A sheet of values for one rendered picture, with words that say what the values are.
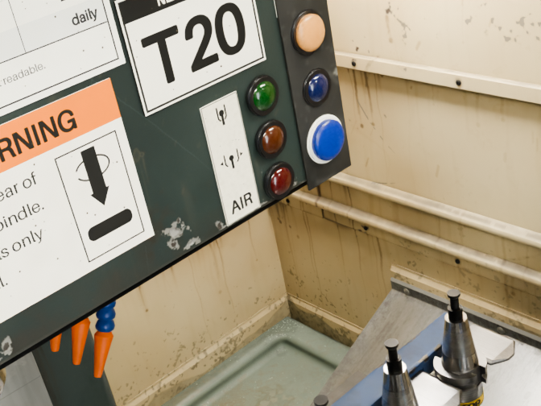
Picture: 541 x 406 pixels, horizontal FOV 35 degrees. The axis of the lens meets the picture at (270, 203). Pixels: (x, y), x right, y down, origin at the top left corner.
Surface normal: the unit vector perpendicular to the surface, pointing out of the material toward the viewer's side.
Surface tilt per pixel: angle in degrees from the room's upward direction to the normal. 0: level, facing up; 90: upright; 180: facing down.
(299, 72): 90
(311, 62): 90
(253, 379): 0
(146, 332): 90
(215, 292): 90
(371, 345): 24
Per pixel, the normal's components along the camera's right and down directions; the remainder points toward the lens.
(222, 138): 0.67, 0.25
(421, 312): -0.46, -0.61
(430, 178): -0.73, 0.44
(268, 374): -0.18, -0.86
